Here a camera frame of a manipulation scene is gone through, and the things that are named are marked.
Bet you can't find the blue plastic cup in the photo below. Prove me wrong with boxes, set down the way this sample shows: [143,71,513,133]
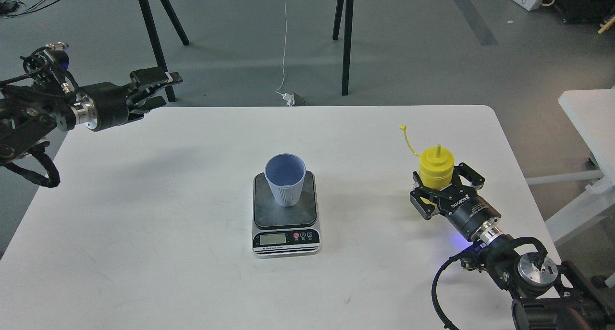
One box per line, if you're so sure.
[264,153,306,207]

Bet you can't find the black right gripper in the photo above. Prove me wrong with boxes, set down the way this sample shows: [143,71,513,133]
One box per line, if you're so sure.
[409,163,501,240]

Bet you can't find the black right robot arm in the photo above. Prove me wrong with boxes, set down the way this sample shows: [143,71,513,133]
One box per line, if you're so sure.
[409,163,614,330]

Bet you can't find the white side table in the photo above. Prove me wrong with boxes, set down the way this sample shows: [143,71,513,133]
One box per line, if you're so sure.
[525,87,615,248]

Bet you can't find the silver digital kitchen scale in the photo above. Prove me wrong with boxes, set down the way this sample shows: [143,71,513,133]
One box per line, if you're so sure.
[252,171,321,258]

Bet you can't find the white power adapter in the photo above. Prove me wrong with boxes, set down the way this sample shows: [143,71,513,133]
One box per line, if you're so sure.
[282,92,306,107]

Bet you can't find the white hanging cable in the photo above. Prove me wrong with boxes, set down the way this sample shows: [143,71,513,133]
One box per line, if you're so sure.
[273,0,295,96]

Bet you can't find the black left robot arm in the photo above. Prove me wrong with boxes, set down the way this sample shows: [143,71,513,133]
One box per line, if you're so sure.
[0,42,182,188]

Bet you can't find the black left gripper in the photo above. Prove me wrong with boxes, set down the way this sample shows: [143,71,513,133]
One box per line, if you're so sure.
[72,67,183,132]

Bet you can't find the yellow squeeze bottle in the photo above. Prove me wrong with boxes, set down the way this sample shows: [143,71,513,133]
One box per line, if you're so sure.
[398,124,455,190]

